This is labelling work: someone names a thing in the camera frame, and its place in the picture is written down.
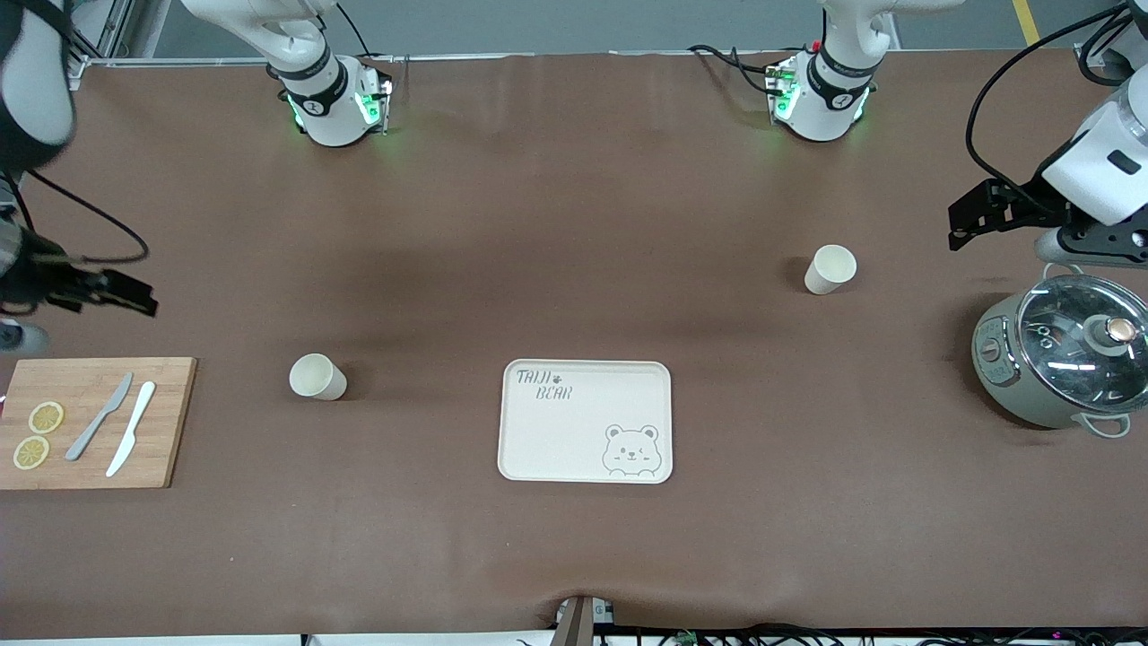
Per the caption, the white plastic cup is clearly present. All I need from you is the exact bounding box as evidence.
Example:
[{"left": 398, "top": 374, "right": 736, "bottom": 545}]
[
  {"left": 804, "top": 244, "right": 858, "bottom": 296},
  {"left": 289, "top": 353, "right": 349, "bottom": 402}
]

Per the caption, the cream tray with bear print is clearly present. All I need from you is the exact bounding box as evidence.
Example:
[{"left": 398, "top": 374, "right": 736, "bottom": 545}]
[{"left": 497, "top": 359, "right": 674, "bottom": 485}]

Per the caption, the grey plastic knife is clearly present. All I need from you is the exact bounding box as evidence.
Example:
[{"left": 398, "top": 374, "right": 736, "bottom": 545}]
[{"left": 65, "top": 372, "right": 135, "bottom": 462}]

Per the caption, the white plastic knife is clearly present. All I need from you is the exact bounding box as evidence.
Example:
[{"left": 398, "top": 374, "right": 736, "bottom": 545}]
[{"left": 106, "top": 381, "right": 157, "bottom": 478}]

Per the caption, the bamboo cutting board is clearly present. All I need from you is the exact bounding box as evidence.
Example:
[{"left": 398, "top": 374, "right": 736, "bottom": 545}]
[{"left": 0, "top": 356, "right": 198, "bottom": 491}]

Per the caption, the glass pot lid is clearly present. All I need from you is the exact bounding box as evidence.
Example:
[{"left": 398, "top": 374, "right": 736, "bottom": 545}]
[{"left": 1017, "top": 275, "right": 1148, "bottom": 415}]

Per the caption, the grey electric cooking pot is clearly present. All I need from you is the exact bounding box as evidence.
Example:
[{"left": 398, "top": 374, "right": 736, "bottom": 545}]
[{"left": 971, "top": 265, "right": 1148, "bottom": 440}]

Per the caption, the brown table cover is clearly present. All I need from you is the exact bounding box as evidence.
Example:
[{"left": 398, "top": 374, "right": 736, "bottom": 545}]
[{"left": 0, "top": 49, "right": 1148, "bottom": 641}]

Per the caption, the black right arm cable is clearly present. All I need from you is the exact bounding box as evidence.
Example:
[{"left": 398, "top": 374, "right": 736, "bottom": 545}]
[{"left": 16, "top": 169, "right": 151, "bottom": 266}]

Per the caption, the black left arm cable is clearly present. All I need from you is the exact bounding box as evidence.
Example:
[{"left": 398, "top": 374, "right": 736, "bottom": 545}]
[{"left": 966, "top": 4, "right": 1133, "bottom": 194}]

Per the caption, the black looped cable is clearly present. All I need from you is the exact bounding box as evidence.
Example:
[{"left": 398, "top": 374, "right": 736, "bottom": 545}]
[{"left": 1076, "top": 0, "right": 1148, "bottom": 88}]

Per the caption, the aluminium frame profile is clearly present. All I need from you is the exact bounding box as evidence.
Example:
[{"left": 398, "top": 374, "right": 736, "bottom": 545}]
[{"left": 65, "top": 0, "right": 126, "bottom": 68}]

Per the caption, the black cable at arm base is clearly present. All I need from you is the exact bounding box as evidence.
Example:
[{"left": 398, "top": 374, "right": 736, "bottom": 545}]
[
  {"left": 687, "top": 42, "right": 792, "bottom": 100},
  {"left": 334, "top": 0, "right": 401, "bottom": 65}
]

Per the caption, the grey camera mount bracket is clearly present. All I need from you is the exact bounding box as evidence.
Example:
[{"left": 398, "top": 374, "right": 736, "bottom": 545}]
[{"left": 552, "top": 594, "right": 616, "bottom": 646}]

